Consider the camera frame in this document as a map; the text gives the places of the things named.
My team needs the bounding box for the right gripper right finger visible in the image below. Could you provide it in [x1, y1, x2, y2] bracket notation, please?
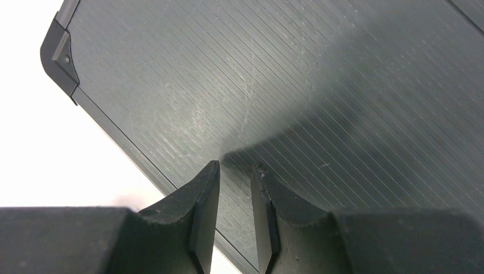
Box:
[251, 163, 483, 273]

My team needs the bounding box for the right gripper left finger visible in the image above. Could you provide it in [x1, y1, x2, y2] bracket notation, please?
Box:
[1, 160, 220, 273]

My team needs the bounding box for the black poker set case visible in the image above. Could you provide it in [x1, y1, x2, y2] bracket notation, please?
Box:
[40, 0, 483, 273]

